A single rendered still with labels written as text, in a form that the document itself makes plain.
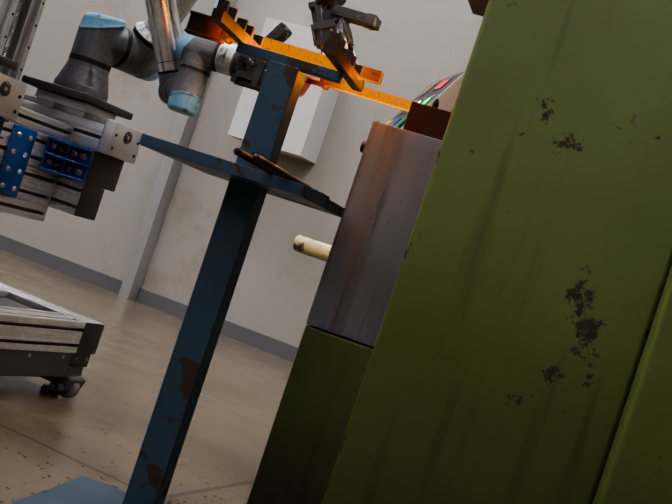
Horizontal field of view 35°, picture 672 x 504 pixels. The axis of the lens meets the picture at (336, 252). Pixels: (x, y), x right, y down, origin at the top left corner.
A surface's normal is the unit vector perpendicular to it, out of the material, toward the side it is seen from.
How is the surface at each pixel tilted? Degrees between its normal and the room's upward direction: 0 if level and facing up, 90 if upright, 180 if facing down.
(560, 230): 90
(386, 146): 90
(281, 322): 90
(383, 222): 90
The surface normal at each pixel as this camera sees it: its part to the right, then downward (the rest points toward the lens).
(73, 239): -0.37, -0.12
